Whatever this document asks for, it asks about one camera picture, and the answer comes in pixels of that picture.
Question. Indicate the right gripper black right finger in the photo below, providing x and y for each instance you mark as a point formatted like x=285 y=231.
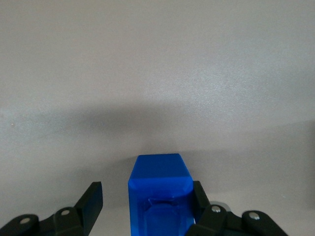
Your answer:
x=216 y=221

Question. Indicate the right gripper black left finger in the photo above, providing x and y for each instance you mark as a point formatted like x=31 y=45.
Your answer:
x=89 y=206

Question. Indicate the blue plastic block part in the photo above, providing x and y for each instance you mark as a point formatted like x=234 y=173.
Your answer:
x=160 y=186

